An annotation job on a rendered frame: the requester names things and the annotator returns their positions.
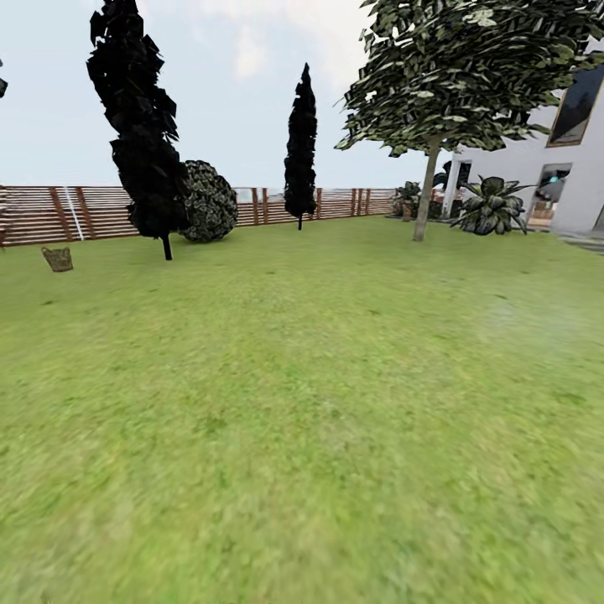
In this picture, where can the fixed window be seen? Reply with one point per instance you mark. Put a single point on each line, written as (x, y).
(547, 194)

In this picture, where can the wicker basket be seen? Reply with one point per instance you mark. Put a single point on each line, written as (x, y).
(59, 259)

